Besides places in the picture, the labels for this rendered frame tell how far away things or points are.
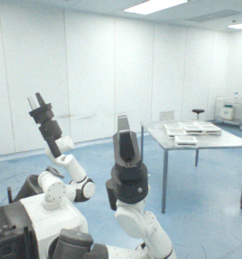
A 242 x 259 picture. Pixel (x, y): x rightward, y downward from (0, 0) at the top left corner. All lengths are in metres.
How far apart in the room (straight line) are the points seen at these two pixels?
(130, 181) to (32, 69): 4.73
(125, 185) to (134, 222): 0.12
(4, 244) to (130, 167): 0.47
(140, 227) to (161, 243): 0.13
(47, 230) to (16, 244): 0.09
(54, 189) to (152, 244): 0.34
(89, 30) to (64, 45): 0.66
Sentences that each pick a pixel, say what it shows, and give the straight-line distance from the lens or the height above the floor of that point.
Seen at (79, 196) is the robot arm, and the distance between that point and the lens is 1.21.
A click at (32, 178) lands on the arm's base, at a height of 1.27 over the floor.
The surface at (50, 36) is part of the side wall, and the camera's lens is 5.34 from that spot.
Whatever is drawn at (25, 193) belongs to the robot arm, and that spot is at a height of 1.22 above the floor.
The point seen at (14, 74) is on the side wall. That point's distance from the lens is 5.12.
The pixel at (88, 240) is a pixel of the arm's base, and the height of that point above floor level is 1.26.
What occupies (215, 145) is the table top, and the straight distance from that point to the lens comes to 3.05.
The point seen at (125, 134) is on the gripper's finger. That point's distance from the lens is 0.47.
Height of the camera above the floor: 1.70
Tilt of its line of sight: 14 degrees down
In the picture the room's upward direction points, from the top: straight up
